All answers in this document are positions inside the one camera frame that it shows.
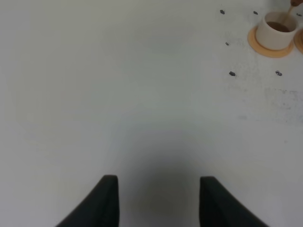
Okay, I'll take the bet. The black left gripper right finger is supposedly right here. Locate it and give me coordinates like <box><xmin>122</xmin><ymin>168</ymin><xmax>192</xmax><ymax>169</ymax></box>
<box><xmin>199</xmin><ymin>176</ymin><xmax>267</xmax><ymax>227</ymax></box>

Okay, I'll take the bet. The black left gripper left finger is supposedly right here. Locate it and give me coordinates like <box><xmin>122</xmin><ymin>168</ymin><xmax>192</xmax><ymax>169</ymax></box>
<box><xmin>57</xmin><ymin>175</ymin><xmax>119</xmax><ymax>227</ymax></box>

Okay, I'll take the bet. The brown clay teapot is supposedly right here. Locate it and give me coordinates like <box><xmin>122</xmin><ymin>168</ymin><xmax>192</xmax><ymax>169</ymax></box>
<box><xmin>290</xmin><ymin>0</ymin><xmax>303</xmax><ymax>7</ymax></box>

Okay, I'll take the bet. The left orange coaster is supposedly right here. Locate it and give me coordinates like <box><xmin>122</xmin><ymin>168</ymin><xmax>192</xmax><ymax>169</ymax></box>
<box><xmin>247</xmin><ymin>26</ymin><xmax>294</xmax><ymax>58</ymax></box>

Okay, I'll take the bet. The orange coaster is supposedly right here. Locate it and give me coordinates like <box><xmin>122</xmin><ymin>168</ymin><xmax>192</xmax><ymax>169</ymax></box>
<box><xmin>247</xmin><ymin>26</ymin><xmax>294</xmax><ymax>58</ymax></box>
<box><xmin>294</xmin><ymin>29</ymin><xmax>303</xmax><ymax>54</ymax></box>

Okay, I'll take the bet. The left white teacup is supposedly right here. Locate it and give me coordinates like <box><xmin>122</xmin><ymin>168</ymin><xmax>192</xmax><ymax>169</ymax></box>
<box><xmin>256</xmin><ymin>12</ymin><xmax>299</xmax><ymax>51</ymax></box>

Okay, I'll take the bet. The right orange coaster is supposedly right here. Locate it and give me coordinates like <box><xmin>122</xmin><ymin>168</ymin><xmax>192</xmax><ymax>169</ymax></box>
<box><xmin>294</xmin><ymin>29</ymin><xmax>303</xmax><ymax>54</ymax></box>

